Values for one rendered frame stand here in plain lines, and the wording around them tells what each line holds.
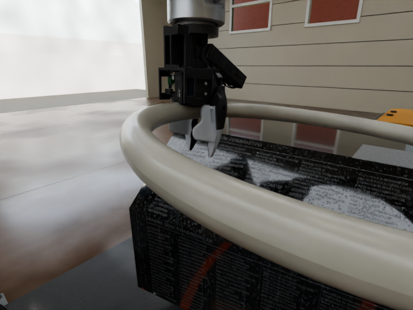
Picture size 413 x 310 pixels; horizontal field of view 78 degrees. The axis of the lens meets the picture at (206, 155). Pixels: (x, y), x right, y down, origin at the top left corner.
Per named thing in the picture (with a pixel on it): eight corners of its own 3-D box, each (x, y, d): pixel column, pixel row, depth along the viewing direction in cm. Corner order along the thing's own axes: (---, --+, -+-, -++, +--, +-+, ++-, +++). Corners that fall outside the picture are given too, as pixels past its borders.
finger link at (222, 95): (203, 130, 45) (197, 80, 44) (211, 129, 47) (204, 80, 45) (222, 130, 42) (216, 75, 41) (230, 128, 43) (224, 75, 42)
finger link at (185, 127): (161, 147, 49) (166, 100, 45) (186, 142, 53) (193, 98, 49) (171, 154, 47) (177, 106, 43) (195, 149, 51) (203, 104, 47)
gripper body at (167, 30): (158, 103, 44) (155, 25, 40) (196, 101, 49) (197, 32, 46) (185, 109, 39) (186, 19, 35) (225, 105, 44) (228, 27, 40)
